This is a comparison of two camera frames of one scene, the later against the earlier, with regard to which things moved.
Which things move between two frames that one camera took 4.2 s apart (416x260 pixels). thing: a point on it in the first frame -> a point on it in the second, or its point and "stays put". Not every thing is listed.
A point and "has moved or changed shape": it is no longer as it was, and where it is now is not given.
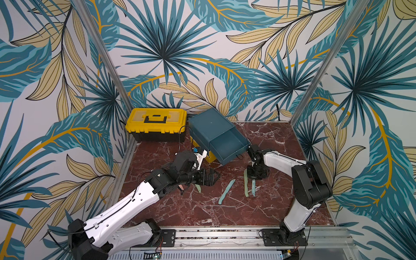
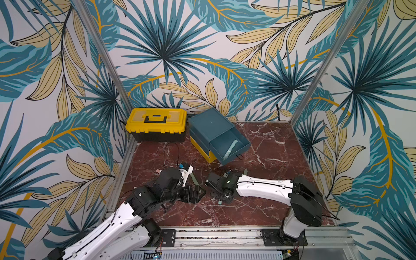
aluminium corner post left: [100, 47] stays put
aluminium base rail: [214, 244] stays put
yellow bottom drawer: [210, 157] stays put
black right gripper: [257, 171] -> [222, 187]
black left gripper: [210, 181] -> [188, 198]
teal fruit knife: [253, 187] has moved or changed shape
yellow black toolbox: [157, 124] stays put
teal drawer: [229, 145] stays put
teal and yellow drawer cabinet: [211, 131] stays put
